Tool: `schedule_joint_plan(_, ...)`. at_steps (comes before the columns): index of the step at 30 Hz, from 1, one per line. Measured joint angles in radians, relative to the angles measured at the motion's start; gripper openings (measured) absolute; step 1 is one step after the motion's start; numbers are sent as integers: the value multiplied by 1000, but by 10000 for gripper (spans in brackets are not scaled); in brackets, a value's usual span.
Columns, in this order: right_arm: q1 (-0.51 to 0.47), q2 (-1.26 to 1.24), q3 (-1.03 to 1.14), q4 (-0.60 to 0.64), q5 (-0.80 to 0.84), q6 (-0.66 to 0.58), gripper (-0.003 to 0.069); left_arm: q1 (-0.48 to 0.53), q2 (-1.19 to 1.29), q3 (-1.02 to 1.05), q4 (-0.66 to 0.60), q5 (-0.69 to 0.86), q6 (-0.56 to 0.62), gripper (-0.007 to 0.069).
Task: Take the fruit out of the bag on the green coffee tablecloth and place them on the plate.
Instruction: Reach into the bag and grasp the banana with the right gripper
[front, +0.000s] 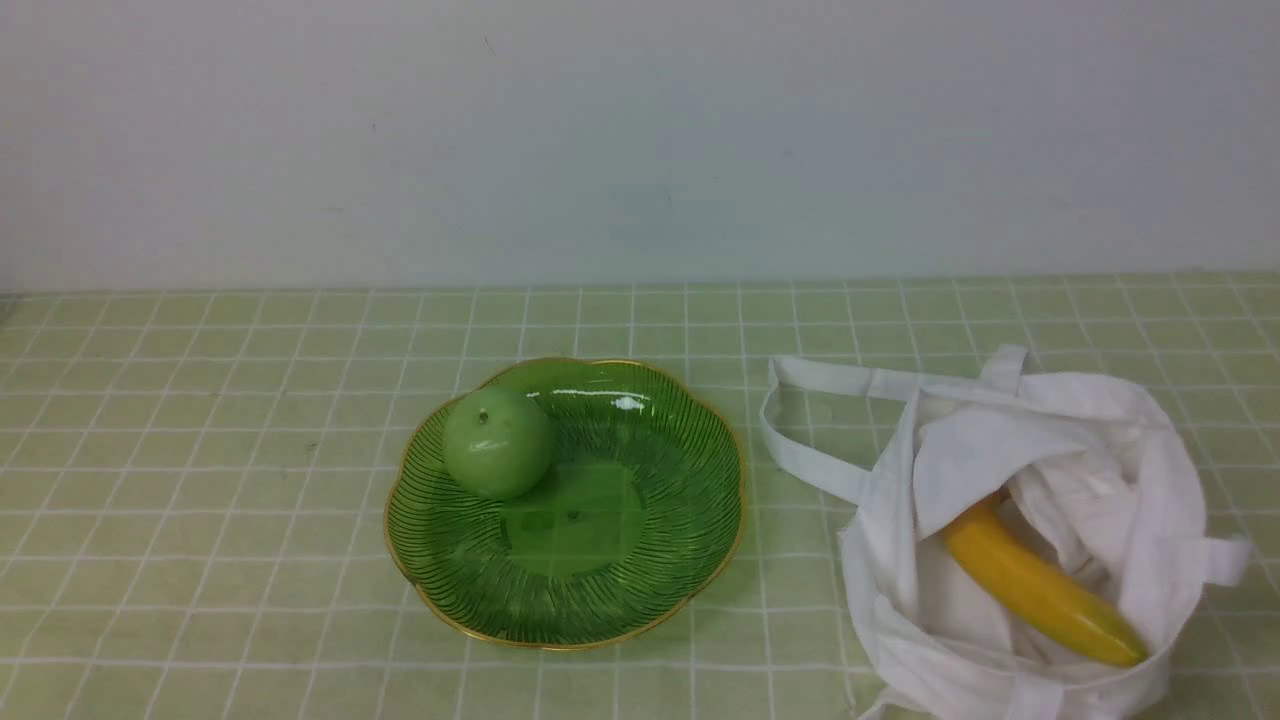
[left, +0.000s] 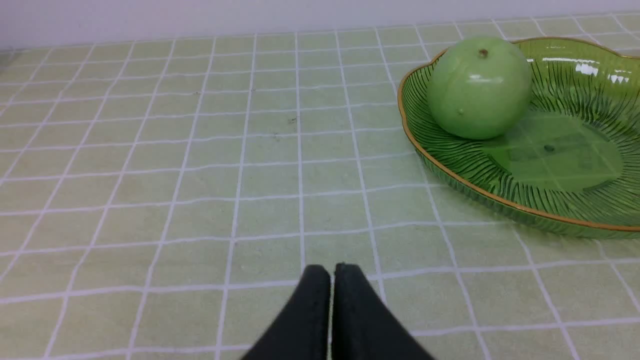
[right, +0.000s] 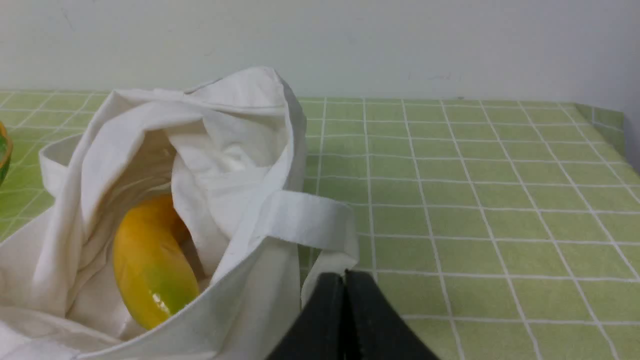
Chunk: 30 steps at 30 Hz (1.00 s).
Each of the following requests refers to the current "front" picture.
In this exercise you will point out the yellow banana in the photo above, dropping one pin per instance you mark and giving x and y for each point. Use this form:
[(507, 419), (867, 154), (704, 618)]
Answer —
[(1038, 593)]

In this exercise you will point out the green apple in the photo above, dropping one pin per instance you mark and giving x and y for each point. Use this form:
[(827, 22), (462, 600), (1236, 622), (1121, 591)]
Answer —
[(498, 443)]

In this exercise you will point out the green glass plate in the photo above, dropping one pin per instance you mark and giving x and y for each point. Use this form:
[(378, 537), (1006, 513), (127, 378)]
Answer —
[(643, 506)]

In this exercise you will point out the white cloth bag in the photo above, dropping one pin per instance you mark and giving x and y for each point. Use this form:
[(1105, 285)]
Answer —
[(1090, 474)]

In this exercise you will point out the green checkered tablecloth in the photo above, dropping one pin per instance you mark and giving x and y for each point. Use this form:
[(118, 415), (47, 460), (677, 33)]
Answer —
[(194, 485)]

